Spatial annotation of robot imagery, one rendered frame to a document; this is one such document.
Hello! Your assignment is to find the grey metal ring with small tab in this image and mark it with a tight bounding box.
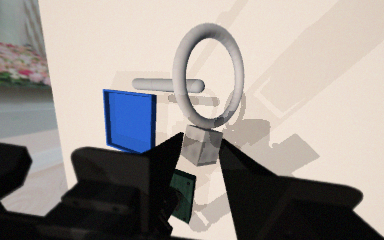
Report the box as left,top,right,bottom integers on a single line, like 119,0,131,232
172,22,244,167

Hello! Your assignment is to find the blue tray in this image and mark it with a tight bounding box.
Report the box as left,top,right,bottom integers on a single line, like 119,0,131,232
102,89,157,154

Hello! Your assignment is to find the grey t-shaped metal stake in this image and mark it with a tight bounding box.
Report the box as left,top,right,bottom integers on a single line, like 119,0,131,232
132,78,205,93

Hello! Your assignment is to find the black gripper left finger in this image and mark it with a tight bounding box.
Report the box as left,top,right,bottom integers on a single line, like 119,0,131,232
71,132,184,232

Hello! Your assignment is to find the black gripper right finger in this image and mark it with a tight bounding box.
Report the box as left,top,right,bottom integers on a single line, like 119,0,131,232
219,139,363,240

